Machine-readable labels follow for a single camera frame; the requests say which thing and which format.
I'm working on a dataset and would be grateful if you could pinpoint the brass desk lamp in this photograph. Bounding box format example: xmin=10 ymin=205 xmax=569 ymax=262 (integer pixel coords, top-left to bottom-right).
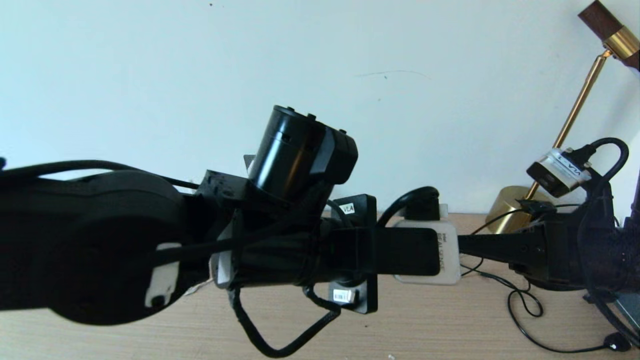
xmin=485 ymin=0 xmax=640 ymax=235

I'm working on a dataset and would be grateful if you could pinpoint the black clip on lamp base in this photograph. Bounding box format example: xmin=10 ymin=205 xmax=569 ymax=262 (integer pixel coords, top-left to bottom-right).
xmin=515 ymin=199 xmax=551 ymax=221

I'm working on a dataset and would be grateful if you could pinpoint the dark metal camera bracket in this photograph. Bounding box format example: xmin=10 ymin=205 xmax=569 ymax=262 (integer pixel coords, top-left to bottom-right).
xmin=345 ymin=227 xmax=442 ymax=277

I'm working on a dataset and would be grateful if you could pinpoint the black USB cable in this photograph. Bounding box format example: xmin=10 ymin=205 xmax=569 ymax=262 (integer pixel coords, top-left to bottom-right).
xmin=480 ymin=272 xmax=544 ymax=319

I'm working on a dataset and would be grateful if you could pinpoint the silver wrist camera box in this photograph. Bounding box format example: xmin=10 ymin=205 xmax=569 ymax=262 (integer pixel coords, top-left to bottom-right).
xmin=526 ymin=148 xmax=594 ymax=199

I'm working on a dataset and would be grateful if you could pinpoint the black lamp power cable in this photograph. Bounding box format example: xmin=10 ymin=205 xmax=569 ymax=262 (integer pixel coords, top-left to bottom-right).
xmin=460 ymin=202 xmax=632 ymax=354

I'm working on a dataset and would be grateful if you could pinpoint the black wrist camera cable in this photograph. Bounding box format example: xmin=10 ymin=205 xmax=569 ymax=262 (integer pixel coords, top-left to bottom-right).
xmin=227 ymin=186 xmax=442 ymax=359

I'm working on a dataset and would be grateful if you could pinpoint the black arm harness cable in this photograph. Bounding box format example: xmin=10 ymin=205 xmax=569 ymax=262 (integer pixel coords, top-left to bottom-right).
xmin=0 ymin=159 xmax=201 ymax=192

